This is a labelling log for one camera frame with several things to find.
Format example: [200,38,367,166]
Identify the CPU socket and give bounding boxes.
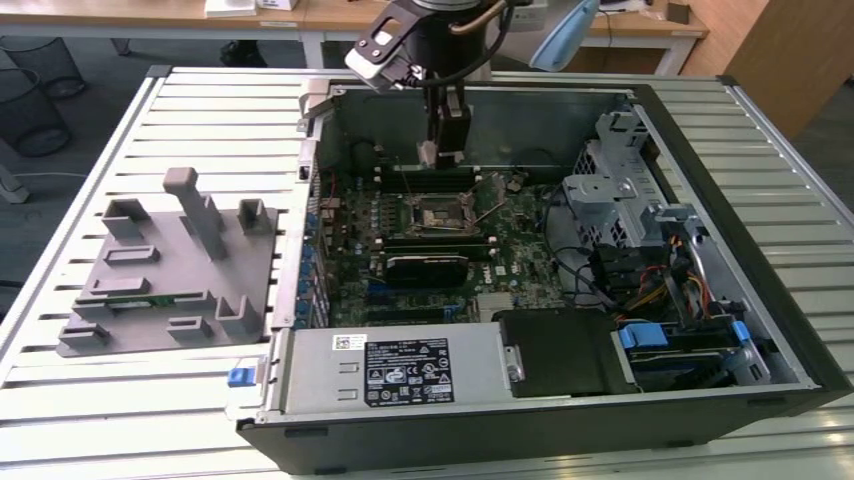
[397,191,483,240]

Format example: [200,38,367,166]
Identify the black expansion slot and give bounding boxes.
[363,305,468,322]

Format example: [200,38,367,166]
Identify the plain white box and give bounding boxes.
[203,0,259,19]

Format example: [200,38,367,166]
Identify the black plastic shroud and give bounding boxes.
[496,308,642,399]

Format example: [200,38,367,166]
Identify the CPU with silver top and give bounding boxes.
[413,141,467,170]

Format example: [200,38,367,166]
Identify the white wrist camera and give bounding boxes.
[344,0,416,95]

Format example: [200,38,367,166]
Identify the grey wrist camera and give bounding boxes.
[510,0,554,34]

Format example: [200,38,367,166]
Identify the wooden cabinet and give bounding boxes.
[679,0,854,144]

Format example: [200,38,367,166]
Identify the wooden desk white frame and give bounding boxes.
[323,0,710,76]
[0,0,328,69]

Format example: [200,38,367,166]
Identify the green RAM stick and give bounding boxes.
[105,293,205,310]

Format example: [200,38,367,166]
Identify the grey metal desk foot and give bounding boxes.
[0,134,32,204]

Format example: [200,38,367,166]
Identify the black graphics card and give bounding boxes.
[383,252,472,290]

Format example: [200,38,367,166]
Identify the metal socket cover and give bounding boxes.
[465,170,514,227]

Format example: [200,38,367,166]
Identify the black cable brass connector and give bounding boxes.
[447,0,508,37]

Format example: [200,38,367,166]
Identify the silver drive cage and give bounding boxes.
[559,112,668,251]

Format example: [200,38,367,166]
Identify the silver power supply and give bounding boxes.
[263,322,526,416]

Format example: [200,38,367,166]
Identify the black PC case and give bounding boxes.
[225,77,854,474]

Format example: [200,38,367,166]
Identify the grey parts rack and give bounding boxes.
[56,167,288,359]

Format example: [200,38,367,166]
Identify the black wire mesh bin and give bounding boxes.
[0,67,72,157]
[0,37,88,99]

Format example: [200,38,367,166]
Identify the green motherboard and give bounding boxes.
[312,169,588,331]

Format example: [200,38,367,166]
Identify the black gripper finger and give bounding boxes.
[436,84,475,167]
[423,84,443,147]

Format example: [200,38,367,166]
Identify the silver chipset heatsink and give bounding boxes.
[476,293,519,314]

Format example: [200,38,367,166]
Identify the blue disk carrier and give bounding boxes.
[616,322,746,391]

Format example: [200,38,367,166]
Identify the yellow power wire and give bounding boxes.
[686,272,710,314]

